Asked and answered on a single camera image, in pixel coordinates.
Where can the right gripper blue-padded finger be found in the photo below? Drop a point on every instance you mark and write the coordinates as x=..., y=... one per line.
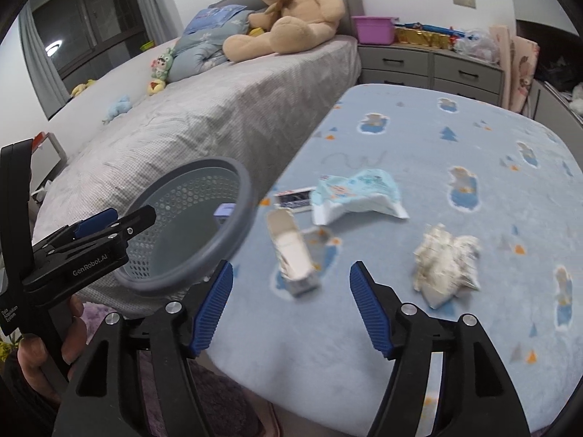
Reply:
x=95, y=223

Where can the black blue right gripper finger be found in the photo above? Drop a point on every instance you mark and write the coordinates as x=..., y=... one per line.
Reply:
x=105, y=396
x=477, y=396

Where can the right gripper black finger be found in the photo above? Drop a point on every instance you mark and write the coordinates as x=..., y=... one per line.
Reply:
x=126, y=228

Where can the grey perforated trash basket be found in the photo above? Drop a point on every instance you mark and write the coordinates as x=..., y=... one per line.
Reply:
x=204, y=210

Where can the white paper ball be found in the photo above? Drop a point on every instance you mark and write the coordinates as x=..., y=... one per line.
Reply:
x=446, y=265

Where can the person's left hand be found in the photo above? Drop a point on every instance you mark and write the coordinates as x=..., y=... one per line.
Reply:
x=32, y=353

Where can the white orange appliance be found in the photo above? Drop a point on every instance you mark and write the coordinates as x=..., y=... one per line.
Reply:
x=48, y=159

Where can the small blue plush toy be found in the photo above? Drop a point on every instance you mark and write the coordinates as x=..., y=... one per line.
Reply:
x=121, y=106

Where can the grey window curtain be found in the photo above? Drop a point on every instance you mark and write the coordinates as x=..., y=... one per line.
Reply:
x=48, y=86

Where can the yellow plush toy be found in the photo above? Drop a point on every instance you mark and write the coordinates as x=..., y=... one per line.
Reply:
x=77, y=90

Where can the green plush doll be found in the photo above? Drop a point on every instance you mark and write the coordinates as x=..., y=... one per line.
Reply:
x=160, y=69

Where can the white green medicine box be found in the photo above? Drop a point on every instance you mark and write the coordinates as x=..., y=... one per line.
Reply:
x=295, y=262

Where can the blue playing card box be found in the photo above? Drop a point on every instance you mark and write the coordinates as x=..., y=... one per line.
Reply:
x=297, y=200

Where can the grey checkered bed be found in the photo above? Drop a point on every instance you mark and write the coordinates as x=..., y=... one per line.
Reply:
x=258, y=112

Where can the blue patterned fleece blanket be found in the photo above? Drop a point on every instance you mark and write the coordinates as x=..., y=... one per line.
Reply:
x=493, y=228

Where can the light blue folded quilt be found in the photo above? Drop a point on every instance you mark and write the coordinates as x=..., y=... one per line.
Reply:
x=200, y=47

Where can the light blue wet-wipe packet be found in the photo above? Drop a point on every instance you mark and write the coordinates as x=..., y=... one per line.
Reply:
x=371, y=190

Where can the large tan teddy bear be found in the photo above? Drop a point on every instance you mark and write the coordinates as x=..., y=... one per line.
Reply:
x=289, y=26

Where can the grey drawer dresser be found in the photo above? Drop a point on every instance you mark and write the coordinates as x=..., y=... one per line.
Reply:
x=439, y=70

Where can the purple plastic bin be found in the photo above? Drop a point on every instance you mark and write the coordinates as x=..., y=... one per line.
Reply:
x=378, y=31

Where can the pink cartoon folded mat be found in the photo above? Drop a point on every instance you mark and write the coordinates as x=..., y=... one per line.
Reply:
x=518, y=60

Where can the gold gift boxes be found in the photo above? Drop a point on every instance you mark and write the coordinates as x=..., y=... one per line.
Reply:
x=418, y=34

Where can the clear plastic bag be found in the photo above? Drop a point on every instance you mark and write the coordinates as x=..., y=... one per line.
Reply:
x=479, y=45

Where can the wall power socket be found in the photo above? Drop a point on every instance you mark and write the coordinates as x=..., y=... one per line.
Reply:
x=471, y=4

